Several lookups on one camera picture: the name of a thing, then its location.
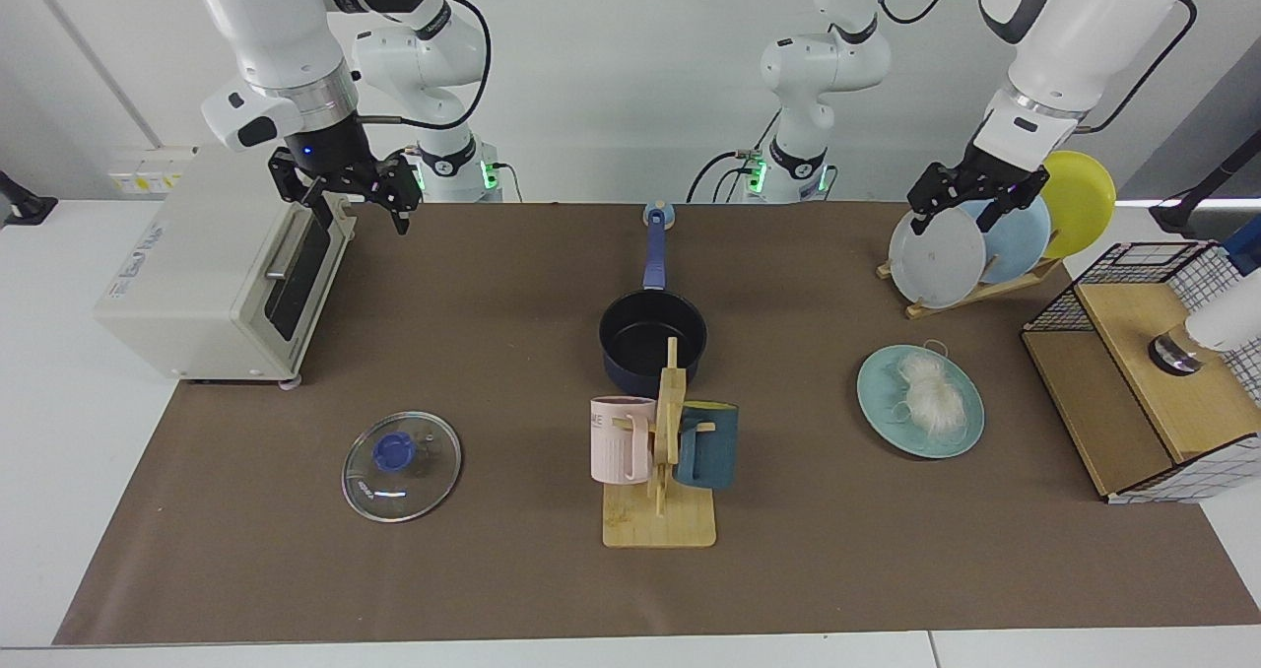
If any white cylinder with silver end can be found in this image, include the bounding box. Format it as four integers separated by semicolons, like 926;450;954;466
1148;289;1261;377

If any teal plate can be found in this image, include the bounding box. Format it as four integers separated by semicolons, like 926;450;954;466
856;344;986;460

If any wooden cup stand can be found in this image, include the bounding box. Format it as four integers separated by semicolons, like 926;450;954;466
602;337;718;549

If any glass lid with blue knob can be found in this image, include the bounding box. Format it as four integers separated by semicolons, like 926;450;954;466
341;411;462;523

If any blue object beside basket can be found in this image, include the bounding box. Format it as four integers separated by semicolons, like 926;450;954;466
1222;217;1261;277

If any pink cup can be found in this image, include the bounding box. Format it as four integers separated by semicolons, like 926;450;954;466
589;396;658;485

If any brown table cloth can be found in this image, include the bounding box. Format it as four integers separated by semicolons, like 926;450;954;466
52;202;1261;646

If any black base cable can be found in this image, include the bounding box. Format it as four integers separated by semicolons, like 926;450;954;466
687;106;781;203

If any grey plate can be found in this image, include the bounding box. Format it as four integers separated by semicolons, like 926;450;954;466
888;205;988;309

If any black pot with blue handle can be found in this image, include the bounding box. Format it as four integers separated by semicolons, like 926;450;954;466
598;207;708;399

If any white vermicelli bundle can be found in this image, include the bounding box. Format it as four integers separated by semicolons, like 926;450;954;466
890;341;974;449

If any black stand foot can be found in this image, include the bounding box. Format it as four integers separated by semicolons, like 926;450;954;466
0;170;58;228
1150;131;1261;237

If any light blue plate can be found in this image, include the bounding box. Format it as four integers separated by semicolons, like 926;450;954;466
961;195;1052;285

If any pale toaster oven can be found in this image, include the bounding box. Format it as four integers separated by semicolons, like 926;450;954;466
94;144;358;391

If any wire basket with wooden floor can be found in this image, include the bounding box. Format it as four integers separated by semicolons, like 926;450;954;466
1022;240;1261;504

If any dark teal cup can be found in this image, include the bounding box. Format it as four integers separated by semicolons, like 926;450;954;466
675;402;740;492

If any yellow plate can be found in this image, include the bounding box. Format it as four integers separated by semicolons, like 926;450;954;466
1039;151;1117;260

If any wooden plate rack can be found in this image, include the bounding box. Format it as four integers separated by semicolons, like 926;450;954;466
877;257;1063;320

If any white wall socket strip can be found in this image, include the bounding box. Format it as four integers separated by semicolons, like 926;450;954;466
106;146;198;196

